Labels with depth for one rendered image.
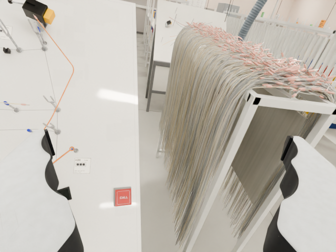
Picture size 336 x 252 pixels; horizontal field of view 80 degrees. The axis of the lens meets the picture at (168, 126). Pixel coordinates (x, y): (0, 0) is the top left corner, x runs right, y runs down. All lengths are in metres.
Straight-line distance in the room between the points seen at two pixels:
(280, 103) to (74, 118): 0.68
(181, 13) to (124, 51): 2.94
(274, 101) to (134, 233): 0.63
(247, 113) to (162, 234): 1.43
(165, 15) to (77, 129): 3.08
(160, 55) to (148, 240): 2.47
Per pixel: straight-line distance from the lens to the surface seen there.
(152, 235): 1.91
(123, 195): 0.69
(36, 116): 0.75
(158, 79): 3.28
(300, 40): 3.59
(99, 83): 0.77
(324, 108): 0.89
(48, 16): 0.79
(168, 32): 3.48
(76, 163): 0.72
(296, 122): 1.05
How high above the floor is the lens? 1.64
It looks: 31 degrees down
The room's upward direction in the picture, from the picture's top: 12 degrees clockwise
